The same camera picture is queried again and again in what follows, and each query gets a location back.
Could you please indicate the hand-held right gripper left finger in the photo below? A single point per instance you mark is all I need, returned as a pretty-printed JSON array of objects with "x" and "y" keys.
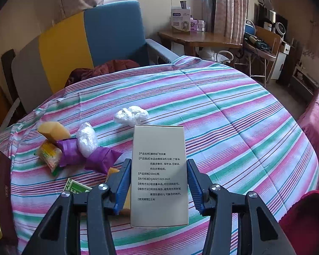
[{"x": 123, "y": 186}]

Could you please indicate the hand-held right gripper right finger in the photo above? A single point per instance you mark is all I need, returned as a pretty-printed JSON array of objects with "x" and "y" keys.
[{"x": 196, "y": 188}]

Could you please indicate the yellow sponge cake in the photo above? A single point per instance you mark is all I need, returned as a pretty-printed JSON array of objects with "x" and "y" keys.
[
  {"x": 51, "y": 130},
  {"x": 112, "y": 172}
]

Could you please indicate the purple candy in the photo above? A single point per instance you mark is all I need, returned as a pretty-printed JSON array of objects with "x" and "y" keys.
[
  {"x": 67, "y": 151},
  {"x": 102, "y": 159}
]

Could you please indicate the beige carton box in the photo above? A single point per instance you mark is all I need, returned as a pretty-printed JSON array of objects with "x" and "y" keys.
[{"x": 159, "y": 143}]

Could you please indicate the white plastic-wrapped ball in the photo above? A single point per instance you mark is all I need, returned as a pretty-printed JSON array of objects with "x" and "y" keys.
[
  {"x": 139, "y": 113},
  {"x": 86, "y": 138}
]

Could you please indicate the white plush ball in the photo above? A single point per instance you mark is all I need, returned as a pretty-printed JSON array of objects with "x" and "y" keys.
[{"x": 123, "y": 116}]

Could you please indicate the yellow green snack packet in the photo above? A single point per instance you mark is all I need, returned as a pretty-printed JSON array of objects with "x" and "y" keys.
[{"x": 49, "y": 156}]

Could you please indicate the golden tin box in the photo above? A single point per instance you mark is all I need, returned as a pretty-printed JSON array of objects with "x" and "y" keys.
[{"x": 5, "y": 191}]

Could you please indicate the small green box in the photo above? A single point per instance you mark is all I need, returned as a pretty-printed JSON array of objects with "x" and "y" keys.
[{"x": 75, "y": 186}]

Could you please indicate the striped bed sheet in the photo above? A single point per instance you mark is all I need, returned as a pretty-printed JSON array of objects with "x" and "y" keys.
[{"x": 228, "y": 111}]

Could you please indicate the person's red clothing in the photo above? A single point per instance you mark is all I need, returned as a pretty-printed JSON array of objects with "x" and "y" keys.
[{"x": 308, "y": 217}]

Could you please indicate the dark red cloth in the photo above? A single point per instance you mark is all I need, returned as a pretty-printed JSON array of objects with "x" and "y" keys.
[{"x": 103, "y": 69}]

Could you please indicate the pink blanket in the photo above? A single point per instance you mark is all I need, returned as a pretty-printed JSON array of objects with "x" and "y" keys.
[{"x": 316, "y": 127}]

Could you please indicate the white plastic bag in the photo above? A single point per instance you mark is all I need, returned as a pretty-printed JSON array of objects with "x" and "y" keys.
[{"x": 208, "y": 54}]

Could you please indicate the wooden desk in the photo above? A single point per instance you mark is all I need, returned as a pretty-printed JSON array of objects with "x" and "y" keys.
[{"x": 202, "y": 38}]

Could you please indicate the grey yellow blue sofa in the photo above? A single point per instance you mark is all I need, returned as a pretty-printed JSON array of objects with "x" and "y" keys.
[{"x": 69, "y": 45}]

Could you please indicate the white cabinet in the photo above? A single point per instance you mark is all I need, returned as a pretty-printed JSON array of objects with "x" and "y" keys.
[{"x": 281, "y": 61}]

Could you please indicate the small white jar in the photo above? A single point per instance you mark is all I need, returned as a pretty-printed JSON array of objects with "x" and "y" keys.
[{"x": 201, "y": 26}]

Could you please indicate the small purple box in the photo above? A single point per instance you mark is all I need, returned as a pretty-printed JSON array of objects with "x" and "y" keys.
[{"x": 193, "y": 24}]

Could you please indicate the wooden chair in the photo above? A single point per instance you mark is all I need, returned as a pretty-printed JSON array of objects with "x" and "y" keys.
[{"x": 265, "y": 35}]

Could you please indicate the white product box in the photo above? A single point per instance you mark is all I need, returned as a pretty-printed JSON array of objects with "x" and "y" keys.
[{"x": 179, "y": 21}]

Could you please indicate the blue container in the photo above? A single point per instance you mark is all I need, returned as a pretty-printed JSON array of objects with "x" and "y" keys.
[{"x": 250, "y": 28}]

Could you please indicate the white electric fan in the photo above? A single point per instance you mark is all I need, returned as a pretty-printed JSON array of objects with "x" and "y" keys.
[{"x": 280, "y": 30}]

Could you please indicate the pink patterned curtain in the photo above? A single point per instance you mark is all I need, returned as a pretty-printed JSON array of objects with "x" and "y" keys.
[{"x": 231, "y": 5}]

